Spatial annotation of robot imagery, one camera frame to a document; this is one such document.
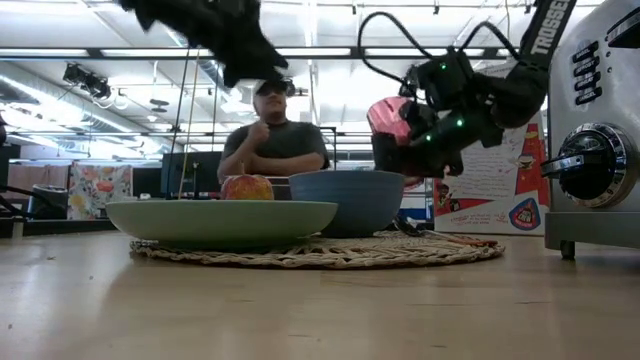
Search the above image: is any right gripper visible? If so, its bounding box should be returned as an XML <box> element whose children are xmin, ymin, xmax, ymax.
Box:
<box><xmin>372</xmin><ymin>102</ymin><xmax>505</xmax><ymax>179</ymax></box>

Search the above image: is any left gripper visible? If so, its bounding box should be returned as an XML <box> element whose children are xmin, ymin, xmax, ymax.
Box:
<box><xmin>117</xmin><ymin>0</ymin><xmax>290</xmax><ymax>89</ymax></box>

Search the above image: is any pink plastic cup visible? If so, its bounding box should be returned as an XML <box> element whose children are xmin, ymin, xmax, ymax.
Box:
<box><xmin>366</xmin><ymin>96</ymin><xmax>426</xmax><ymax>146</ymax></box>

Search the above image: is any red white cereal box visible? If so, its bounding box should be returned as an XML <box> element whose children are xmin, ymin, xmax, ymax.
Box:
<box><xmin>432</xmin><ymin>62</ymin><xmax>551</xmax><ymax>237</ymax></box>

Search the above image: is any blue bowl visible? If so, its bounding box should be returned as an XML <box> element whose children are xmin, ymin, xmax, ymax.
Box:
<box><xmin>288</xmin><ymin>170</ymin><xmax>406</xmax><ymax>239</ymax></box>

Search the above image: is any red yellow apple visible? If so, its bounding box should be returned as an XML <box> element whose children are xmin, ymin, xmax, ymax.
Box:
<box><xmin>220</xmin><ymin>172</ymin><xmax>275</xmax><ymax>202</ymax></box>

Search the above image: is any pale green plate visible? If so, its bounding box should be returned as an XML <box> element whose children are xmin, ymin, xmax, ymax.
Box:
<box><xmin>104</xmin><ymin>199</ymin><xmax>340</xmax><ymax>251</ymax></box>

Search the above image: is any person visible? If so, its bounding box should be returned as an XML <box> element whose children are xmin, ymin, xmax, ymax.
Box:
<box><xmin>216</xmin><ymin>77</ymin><xmax>331</xmax><ymax>184</ymax></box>

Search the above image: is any thin tan pole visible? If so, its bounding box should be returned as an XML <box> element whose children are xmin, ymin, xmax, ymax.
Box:
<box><xmin>177</xmin><ymin>49</ymin><xmax>201</xmax><ymax>201</ymax></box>

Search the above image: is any thin black pole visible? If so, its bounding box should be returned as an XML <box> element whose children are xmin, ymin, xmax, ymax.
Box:
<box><xmin>166</xmin><ymin>49</ymin><xmax>192</xmax><ymax>201</ymax></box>

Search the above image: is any black monitor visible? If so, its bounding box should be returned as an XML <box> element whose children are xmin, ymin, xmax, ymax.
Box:
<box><xmin>160</xmin><ymin>151</ymin><xmax>224</xmax><ymax>200</ymax></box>

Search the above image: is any round woven straw placemat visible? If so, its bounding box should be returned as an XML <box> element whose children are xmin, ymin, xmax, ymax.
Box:
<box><xmin>128</xmin><ymin>230</ymin><xmax>506</xmax><ymax>271</ymax></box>

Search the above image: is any black ceiling mounted device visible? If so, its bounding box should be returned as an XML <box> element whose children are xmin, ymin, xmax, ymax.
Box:
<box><xmin>62</xmin><ymin>62</ymin><xmax>113</xmax><ymax>100</ymax></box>

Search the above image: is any silver toaster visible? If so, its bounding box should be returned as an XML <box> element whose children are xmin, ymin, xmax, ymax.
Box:
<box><xmin>539</xmin><ymin>0</ymin><xmax>640</xmax><ymax>261</ymax></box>

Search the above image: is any floral patterned cloth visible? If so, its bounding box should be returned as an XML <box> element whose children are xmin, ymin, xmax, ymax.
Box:
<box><xmin>67</xmin><ymin>162</ymin><xmax>134</xmax><ymax>221</ymax></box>

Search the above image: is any black waste bin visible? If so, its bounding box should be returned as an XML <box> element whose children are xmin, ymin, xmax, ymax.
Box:
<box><xmin>27</xmin><ymin>183</ymin><xmax>69</xmax><ymax>221</ymax></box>

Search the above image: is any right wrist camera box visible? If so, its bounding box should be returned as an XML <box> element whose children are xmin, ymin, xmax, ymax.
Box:
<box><xmin>413</xmin><ymin>48</ymin><xmax>476</xmax><ymax>111</ymax></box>

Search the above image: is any black overhead frame bar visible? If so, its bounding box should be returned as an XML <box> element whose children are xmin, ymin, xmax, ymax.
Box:
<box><xmin>0</xmin><ymin>46</ymin><xmax>511</xmax><ymax>62</ymax></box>

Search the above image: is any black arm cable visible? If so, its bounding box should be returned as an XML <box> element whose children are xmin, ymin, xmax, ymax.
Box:
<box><xmin>357</xmin><ymin>10</ymin><xmax>436</xmax><ymax>86</ymax></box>
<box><xmin>458</xmin><ymin>19</ymin><xmax>522</xmax><ymax>62</ymax></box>

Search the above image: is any black aluminium frame rail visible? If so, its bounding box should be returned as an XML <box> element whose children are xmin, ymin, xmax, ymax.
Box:
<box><xmin>0</xmin><ymin>217</ymin><xmax>119</xmax><ymax>239</ymax></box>

